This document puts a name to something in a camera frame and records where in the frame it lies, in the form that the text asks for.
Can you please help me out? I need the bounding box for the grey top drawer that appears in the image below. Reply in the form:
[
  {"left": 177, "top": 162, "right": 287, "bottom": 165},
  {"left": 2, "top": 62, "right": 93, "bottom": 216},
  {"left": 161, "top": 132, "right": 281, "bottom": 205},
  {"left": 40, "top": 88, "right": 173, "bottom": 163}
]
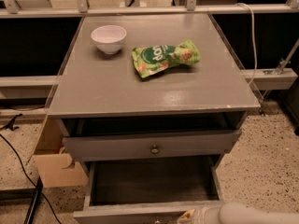
[{"left": 63, "top": 130, "right": 241, "bottom": 161}]

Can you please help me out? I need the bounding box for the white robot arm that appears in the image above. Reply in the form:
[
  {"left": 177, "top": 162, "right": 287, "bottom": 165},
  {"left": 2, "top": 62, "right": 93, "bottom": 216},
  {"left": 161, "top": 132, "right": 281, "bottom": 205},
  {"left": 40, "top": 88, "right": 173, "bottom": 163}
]
[{"left": 177, "top": 202, "right": 299, "bottom": 224}]

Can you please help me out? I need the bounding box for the white hanging cable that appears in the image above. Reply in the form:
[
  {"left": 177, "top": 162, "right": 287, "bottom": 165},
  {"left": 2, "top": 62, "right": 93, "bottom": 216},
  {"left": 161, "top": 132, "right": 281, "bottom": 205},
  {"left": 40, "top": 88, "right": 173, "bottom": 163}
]
[{"left": 235, "top": 2, "right": 259, "bottom": 87}]

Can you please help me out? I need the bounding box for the metal frame rail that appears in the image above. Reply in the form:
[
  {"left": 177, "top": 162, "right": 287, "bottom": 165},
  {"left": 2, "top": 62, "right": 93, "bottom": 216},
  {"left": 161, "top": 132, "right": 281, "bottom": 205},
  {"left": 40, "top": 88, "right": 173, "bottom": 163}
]
[
  {"left": 0, "top": 4, "right": 299, "bottom": 19},
  {"left": 0, "top": 68, "right": 297, "bottom": 91}
]

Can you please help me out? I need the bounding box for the cardboard box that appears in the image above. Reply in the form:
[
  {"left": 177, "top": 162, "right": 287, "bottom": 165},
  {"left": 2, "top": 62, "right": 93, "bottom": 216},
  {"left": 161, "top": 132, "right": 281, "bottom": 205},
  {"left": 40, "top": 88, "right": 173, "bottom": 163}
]
[{"left": 32, "top": 118, "right": 88, "bottom": 188}]

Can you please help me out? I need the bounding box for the upper metal frame rail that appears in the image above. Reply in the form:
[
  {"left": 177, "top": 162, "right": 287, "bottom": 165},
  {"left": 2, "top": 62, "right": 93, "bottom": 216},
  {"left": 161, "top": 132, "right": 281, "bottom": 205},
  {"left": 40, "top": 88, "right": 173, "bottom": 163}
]
[{"left": 0, "top": 4, "right": 299, "bottom": 19}]

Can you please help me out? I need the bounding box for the lower metal frame rail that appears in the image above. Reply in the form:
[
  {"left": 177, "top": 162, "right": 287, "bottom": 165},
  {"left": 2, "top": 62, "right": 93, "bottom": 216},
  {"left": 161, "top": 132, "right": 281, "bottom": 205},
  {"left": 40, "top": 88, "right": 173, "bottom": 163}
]
[{"left": 0, "top": 68, "right": 297, "bottom": 91}]

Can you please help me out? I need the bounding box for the white and yellow gripper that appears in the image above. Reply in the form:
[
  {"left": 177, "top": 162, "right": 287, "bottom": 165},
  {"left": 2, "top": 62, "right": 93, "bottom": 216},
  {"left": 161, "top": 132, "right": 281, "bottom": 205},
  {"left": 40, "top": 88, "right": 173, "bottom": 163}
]
[{"left": 177, "top": 207, "right": 221, "bottom": 224}]

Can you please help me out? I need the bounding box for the green snack bag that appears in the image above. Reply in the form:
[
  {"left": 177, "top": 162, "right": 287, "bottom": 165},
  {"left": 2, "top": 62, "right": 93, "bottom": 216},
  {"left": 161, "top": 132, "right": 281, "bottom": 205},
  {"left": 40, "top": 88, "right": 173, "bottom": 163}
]
[{"left": 132, "top": 39, "right": 200, "bottom": 78}]

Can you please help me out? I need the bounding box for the black floor cable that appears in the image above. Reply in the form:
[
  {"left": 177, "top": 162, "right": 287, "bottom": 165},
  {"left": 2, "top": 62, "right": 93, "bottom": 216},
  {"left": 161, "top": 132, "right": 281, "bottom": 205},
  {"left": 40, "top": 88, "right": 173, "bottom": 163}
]
[{"left": 0, "top": 133, "right": 64, "bottom": 224}]

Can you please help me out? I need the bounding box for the grey wooden drawer cabinet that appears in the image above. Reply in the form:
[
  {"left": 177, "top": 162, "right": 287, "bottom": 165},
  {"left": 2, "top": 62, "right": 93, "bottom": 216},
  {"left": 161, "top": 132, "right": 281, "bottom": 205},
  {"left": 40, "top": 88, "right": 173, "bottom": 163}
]
[{"left": 47, "top": 12, "right": 262, "bottom": 170}]

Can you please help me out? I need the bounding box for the grey drawer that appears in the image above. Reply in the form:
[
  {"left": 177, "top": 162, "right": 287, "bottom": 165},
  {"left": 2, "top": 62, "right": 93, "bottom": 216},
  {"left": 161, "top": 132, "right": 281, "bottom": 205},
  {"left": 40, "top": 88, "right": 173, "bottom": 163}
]
[
  {"left": 63, "top": 130, "right": 241, "bottom": 161},
  {"left": 74, "top": 156, "right": 222, "bottom": 224}
]

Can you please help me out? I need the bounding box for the white ceramic bowl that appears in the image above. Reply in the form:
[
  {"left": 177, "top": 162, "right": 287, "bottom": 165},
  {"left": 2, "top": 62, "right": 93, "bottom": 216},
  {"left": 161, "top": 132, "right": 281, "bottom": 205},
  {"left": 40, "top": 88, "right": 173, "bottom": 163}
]
[{"left": 91, "top": 25, "right": 127, "bottom": 54}]

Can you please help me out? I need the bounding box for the black floor bar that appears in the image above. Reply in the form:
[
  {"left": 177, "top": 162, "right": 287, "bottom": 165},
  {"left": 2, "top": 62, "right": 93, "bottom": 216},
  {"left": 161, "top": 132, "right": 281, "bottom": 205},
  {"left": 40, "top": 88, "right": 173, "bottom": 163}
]
[{"left": 23, "top": 178, "right": 43, "bottom": 224}]

